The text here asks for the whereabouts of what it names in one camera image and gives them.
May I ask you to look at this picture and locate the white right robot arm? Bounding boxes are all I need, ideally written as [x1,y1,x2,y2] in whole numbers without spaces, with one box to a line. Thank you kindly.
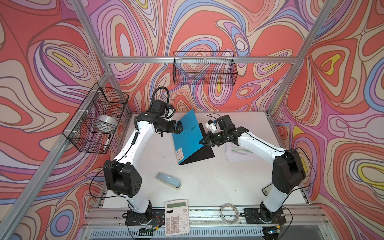
[200,115,306,223]

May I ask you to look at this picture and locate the black wire basket left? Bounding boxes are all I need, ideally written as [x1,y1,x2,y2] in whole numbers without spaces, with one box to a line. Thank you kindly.
[63,83,129,154]

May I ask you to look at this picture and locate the coiled clear cable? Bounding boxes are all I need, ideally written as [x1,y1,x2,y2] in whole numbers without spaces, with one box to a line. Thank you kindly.
[220,203,240,226]

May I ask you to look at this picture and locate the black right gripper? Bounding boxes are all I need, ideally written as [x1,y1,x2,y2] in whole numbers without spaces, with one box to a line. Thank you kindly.
[199,130,227,147]

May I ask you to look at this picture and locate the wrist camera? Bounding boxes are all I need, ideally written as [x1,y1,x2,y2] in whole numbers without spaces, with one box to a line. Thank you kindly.
[205,120,217,133]
[149,100,176,119]

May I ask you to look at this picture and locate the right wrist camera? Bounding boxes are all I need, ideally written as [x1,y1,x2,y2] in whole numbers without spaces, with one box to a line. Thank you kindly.
[205,120,217,133]

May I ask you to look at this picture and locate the blue file folder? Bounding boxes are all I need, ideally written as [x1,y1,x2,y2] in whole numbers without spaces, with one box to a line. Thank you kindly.
[173,110,215,166]

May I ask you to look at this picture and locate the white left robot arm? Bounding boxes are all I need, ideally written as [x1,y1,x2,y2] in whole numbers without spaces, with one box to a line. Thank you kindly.
[103,112,184,214]

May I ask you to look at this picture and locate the black wire basket on wall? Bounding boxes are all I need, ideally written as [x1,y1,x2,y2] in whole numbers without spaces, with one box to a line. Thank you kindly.
[173,51,238,86]

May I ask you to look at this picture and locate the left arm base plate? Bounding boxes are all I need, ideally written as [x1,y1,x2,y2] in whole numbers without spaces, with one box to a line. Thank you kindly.
[122,209,165,226]

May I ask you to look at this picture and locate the green circuit board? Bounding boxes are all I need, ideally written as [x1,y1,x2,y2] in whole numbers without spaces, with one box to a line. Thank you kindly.
[139,227,159,236]

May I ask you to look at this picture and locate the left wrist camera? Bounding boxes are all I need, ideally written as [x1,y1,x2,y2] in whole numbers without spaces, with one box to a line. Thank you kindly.
[149,100,176,119]

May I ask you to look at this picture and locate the printed paper sheets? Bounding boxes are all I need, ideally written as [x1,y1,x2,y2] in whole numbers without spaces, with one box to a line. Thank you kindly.
[225,143,261,162]

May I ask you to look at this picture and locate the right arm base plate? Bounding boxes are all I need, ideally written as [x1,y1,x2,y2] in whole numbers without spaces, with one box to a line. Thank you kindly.
[240,208,287,225]

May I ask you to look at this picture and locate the black grey stapler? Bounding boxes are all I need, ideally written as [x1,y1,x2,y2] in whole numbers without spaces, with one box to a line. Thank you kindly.
[262,183,274,196]

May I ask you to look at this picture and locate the white calculator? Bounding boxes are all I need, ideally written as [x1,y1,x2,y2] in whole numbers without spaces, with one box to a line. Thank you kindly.
[165,200,191,237]

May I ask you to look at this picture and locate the white marker pen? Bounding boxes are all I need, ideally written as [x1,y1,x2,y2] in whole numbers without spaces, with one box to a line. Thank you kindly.
[102,137,111,152]

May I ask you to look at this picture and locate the silver tape roll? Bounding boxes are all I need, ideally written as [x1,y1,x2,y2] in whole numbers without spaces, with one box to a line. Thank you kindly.
[95,115,118,128]

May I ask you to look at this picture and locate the light blue stapler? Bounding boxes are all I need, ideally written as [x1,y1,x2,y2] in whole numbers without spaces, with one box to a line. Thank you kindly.
[156,173,182,190]

